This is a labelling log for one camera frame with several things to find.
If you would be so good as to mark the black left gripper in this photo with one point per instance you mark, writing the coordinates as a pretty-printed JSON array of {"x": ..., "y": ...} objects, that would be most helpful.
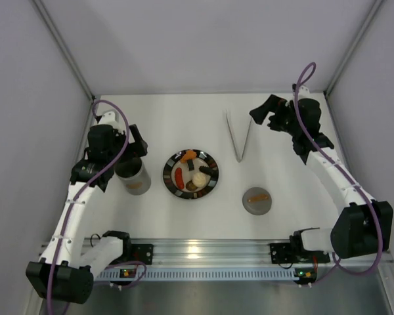
[{"x": 131, "y": 144}]

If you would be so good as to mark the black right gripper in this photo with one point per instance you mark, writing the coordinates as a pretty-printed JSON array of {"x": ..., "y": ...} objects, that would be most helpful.
[{"x": 276, "y": 115}]

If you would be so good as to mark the red sausage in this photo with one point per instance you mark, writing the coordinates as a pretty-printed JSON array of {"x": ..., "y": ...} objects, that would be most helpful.
[{"x": 179, "y": 178}]

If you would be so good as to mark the black seaweed sushi piece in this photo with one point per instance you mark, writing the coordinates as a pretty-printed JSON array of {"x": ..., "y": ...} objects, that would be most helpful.
[{"x": 190, "y": 164}]

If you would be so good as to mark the metal tongs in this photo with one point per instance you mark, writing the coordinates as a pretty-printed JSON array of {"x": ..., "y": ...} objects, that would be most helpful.
[{"x": 239, "y": 125}]

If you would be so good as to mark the white rice ball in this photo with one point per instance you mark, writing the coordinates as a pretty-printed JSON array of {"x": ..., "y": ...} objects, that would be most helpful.
[{"x": 199, "y": 180}]

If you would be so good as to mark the black ridged food piece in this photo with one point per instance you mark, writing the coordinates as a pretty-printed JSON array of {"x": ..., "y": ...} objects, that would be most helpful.
[{"x": 207, "y": 171}]

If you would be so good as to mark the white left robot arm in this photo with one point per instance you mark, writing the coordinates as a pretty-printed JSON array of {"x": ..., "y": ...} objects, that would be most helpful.
[{"x": 64, "y": 272}]

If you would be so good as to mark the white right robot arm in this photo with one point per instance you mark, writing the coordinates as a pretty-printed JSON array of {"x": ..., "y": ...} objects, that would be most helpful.
[{"x": 364, "y": 224}]

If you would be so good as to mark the grey cylindrical lunch container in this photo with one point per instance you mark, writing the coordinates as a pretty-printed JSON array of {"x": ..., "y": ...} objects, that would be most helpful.
[{"x": 133, "y": 176}]

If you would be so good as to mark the dark patterned round plate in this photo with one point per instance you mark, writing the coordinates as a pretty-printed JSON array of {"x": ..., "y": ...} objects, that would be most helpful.
[{"x": 202, "y": 159}]

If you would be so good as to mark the grey round container lid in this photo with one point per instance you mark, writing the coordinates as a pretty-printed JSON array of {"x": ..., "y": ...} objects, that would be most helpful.
[{"x": 257, "y": 201}]

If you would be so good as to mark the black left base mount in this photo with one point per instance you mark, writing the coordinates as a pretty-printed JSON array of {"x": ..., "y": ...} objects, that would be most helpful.
[{"x": 142, "y": 252}]

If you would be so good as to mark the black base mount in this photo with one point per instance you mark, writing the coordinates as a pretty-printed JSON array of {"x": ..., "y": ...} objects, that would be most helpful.
[
  {"x": 142, "y": 252},
  {"x": 286, "y": 253}
]

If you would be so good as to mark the aluminium mounting rail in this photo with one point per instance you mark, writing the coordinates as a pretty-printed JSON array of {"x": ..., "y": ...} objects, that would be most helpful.
[{"x": 189, "y": 252}]

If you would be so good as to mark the grey slotted cable duct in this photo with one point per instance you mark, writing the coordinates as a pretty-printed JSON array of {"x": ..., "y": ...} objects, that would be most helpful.
[{"x": 199, "y": 274}]

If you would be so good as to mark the aluminium right frame post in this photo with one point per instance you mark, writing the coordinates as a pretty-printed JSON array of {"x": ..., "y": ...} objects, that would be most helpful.
[{"x": 354, "y": 43}]

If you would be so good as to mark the aluminium frame post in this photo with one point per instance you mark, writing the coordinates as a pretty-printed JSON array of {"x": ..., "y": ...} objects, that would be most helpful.
[
  {"x": 57, "y": 37},
  {"x": 354, "y": 43}
]

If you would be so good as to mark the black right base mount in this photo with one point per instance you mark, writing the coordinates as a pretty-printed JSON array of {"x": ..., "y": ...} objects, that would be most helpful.
[{"x": 286, "y": 253}]

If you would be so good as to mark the aluminium left frame post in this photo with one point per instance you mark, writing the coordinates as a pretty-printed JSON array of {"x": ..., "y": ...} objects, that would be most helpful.
[{"x": 57, "y": 37}]

